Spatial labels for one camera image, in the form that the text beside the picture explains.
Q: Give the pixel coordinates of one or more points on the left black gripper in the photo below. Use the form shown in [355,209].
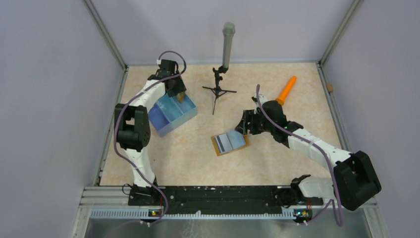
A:
[180,88]

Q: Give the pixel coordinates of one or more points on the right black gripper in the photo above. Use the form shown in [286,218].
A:
[249,115]

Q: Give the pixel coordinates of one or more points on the thin white credit card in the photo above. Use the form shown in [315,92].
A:
[223,143]

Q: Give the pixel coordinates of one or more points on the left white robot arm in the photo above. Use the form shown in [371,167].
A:
[132,128]

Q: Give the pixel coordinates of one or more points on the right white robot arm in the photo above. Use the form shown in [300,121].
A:
[353,180]

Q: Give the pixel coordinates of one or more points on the black tripod stand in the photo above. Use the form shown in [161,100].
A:
[217,90]

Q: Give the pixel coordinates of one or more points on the blue compartment organizer box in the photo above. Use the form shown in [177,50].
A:
[167,114]

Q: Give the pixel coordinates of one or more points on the orange marker pen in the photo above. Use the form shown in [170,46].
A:
[286,90]

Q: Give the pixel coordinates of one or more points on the grey microphone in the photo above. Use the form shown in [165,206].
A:
[228,34]

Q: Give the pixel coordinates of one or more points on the small wooden block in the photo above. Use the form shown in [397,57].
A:
[329,88]

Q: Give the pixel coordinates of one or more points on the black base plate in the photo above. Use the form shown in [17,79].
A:
[220,200]

